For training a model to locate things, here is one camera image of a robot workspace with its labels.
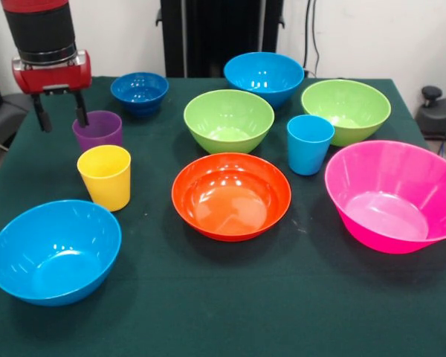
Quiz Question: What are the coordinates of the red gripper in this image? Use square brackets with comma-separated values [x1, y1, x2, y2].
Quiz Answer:
[10, 49, 93, 133]

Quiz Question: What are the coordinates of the purple cup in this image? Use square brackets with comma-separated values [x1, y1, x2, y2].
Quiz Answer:
[71, 110, 123, 152]

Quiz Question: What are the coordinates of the small dark blue bowl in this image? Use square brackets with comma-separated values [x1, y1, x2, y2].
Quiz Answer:
[110, 71, 169, 118]

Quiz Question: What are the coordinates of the yellow cup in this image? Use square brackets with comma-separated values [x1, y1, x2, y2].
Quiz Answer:
[77, 144, 132, 213]

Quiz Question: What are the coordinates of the light blue bowl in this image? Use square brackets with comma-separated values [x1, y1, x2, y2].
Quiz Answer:
[0, 199, 123, 307]
[223, 51, 306, 110]

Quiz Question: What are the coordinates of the green bowl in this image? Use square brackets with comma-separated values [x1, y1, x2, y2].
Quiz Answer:
[183, 89, 275, 155]
[300, 79, 392, 147]

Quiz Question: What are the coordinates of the orange bowl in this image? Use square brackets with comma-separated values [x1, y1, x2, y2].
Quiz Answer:
[171, 152, 292, 242]

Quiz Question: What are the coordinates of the dark green table cloth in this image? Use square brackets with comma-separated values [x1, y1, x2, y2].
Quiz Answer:
[0, 76, 446, 357]

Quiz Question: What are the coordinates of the light blue cup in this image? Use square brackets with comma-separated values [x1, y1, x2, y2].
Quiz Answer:
[286, 115, 335, 176]

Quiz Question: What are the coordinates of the pink bowl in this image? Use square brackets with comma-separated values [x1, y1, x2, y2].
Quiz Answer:
[324, 140, 446, 255]

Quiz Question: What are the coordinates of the black pedestal leg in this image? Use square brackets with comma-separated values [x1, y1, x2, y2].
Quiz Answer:
[415, 86, 446, 141]
[0, 92, 33, 149]

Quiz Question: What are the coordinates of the black wall cable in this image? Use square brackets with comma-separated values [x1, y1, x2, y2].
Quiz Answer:
[303, 0, 321, 77]

